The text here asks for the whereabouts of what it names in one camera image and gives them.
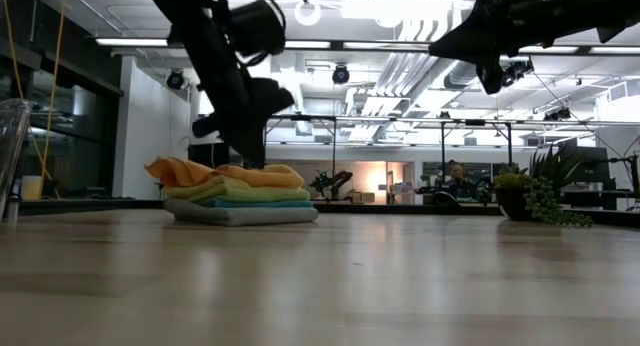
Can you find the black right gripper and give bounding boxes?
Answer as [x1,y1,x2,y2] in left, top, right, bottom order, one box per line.
[428,0,559,95]

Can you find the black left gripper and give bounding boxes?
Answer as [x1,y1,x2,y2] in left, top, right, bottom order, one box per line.
[191,60,296,170]

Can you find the orange microfiber towel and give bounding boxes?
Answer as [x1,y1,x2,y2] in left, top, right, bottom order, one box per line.
[144,156,305,190]

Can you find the yellow microfiber towel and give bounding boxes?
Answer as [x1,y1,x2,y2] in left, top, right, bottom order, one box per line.
[163,174,254,201]

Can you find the green microfiber towel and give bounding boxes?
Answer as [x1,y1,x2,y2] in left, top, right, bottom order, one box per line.
[188,181,312,204]

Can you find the clear plastic bin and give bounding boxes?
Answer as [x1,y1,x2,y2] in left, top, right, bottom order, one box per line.
[0,98,35,223]

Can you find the black monitor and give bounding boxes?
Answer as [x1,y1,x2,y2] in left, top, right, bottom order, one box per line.
[569,145,612,187]
[188,141,231,169]

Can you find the ceiling strip light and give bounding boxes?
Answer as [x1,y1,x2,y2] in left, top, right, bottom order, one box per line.
[283,39,332,50]
[342,40,431,51]
[94,37,169,48]
[518,45,580,55]
[588,45,640,55]

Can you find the person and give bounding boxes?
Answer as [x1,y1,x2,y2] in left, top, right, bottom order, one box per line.
[446,160,475,201]

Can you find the dark leafy background plant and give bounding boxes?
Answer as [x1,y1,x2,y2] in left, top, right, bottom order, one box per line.
[528,143,584,192]

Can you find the small green potted plant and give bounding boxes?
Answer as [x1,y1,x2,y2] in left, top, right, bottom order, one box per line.
[493,170,594,229]

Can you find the yellow bucket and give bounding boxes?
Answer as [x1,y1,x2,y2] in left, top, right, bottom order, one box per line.
[20,174,46,202]

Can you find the black ceiling camera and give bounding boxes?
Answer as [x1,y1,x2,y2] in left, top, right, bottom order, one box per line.
[501,56,536,88]

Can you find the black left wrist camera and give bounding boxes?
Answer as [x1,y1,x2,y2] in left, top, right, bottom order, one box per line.
[229,0,287,57]

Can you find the black background table frame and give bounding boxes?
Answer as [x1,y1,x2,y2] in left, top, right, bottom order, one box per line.
[264,113,339,187]
[438,118,514,183]

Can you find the white hanging ring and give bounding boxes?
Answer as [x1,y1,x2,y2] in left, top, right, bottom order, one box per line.
[293,0,322,27]

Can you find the yellow hanging strap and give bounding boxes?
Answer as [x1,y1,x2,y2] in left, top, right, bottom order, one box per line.
[39,0,67,183]
[1,0,25,101]

